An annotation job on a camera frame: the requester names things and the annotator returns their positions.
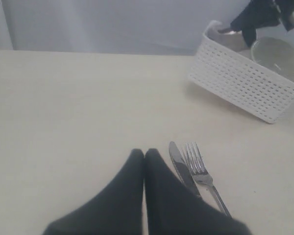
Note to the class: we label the silver table knife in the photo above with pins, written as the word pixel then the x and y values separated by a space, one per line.
pixel 182 170

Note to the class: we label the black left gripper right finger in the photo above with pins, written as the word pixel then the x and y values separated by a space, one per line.
pixel 172 209

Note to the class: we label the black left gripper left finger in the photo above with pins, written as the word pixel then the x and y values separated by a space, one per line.
pixel 116 210

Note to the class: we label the white perforated plastic basket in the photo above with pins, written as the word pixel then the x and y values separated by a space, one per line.
pixel 240 81

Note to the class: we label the silver metal fork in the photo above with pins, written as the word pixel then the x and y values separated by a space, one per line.
pixel 201 175

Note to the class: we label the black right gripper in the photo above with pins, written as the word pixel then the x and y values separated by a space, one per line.
pixel 263 13

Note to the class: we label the white floral ceramic bowl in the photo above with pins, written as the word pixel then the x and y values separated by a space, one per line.
pixel 274 54

